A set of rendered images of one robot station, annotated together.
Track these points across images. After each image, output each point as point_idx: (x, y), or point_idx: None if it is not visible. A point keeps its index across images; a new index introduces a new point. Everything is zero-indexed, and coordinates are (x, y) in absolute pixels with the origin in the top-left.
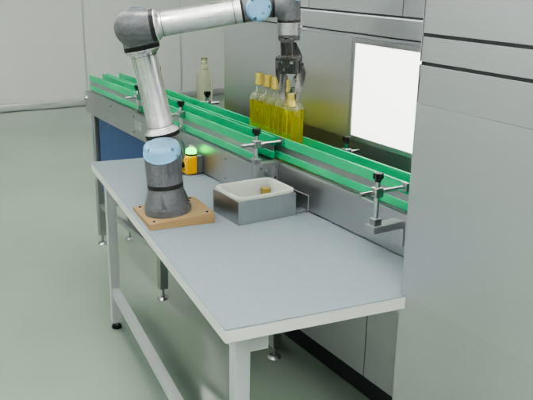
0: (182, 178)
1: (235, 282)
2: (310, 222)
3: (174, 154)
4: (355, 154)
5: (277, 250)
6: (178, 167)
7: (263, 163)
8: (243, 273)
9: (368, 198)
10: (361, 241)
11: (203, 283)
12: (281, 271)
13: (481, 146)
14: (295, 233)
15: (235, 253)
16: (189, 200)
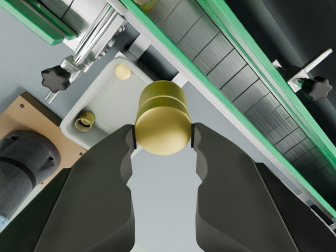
0: (25, 178)
1: (165, 235)
2: (200, 115)
3: (0, 228)
4: (310, 117)
5: (180, 188)
6: (17, 203)
7: (100, 52)
8: (165, 225)
9: (286, 172)
10: (256, 150)
11: (145, 241)
12: (191, 217)
13: None
14: (189, 150)
15: (147, 202)
16: (47, 153)
